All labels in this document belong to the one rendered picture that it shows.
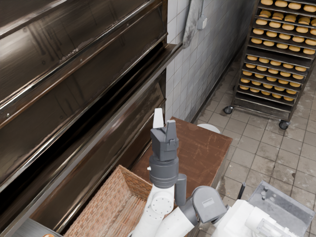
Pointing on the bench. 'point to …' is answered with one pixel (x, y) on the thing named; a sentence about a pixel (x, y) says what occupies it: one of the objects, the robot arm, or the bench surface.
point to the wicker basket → (132, 185)
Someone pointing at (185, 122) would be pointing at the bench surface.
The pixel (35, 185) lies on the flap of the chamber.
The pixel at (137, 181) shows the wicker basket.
